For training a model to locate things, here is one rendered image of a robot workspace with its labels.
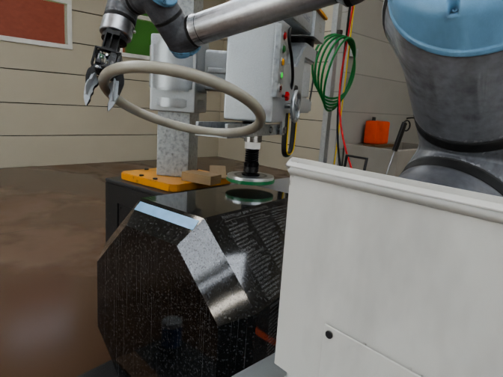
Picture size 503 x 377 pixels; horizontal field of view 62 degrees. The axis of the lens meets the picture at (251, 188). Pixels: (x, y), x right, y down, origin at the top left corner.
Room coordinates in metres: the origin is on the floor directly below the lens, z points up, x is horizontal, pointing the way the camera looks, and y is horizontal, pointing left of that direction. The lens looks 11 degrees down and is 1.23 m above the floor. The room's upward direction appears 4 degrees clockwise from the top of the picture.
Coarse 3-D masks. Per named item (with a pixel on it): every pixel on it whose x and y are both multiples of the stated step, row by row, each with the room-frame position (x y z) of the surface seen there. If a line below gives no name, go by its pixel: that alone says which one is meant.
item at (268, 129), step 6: (210, 126) 1.57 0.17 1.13; (216, 126) 1.63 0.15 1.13; (222, 126) 1.68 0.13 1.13; (228, 126) 1.45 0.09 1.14; (234, 126) 1.50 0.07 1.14; (240, 126) 1.56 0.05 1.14; (264, 126) 1.84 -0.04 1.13; (270, 126) 1.92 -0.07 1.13; (276, 126) 2.02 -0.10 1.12; (258, 132) 1.77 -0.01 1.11; (264, 132) 1.85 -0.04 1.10; (270, 132) 1.92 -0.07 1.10; (276, 132) 2.03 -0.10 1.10
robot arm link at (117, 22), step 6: (108, 18) 1.23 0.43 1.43; (114, 18) 1.23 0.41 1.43; (120, 18) 1.24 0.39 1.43; (102, 24) 1.23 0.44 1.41; (108, 24) 1.22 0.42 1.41; (114, 24) 1.22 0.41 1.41; (120, 24) 1.23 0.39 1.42; (126, 24) 1.24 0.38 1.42; (132, 24) 1.27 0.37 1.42; (102, 30) 1.24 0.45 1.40; (114, 30) 1.23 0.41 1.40; (120, 30) 1.23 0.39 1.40; (126, 30) 1.24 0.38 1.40; (132, 30) 1.28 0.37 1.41; (126, 36) 1.25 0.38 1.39
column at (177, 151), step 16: (192, 0) 2.39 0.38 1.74; (160, 112) 2.41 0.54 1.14; (176, 112) 2.40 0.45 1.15; (160, 128) 2.41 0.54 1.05; (160, 144) 2.41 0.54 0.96; (176, 144) 2.40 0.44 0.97; (192, 144) 2.46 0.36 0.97; (160, 160) 2.41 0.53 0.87; (176, 160) 2.40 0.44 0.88; (192, 160) 2.47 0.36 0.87; (176, 176) 2.40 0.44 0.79
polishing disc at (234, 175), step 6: (228, 174) 1.86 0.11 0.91; (234, 174) 1.87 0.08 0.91; (240, 174) 1.88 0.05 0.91; (264, 174) 1.93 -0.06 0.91; (270, 174) 1.94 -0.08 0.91; (240, 180) 1.80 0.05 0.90; (246, 180) 1.79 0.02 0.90; (252, 180) 1.79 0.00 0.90; (258, 180) 1.79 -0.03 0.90; (264, 180) 1.81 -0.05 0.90; (270, 180) 1.84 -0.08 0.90
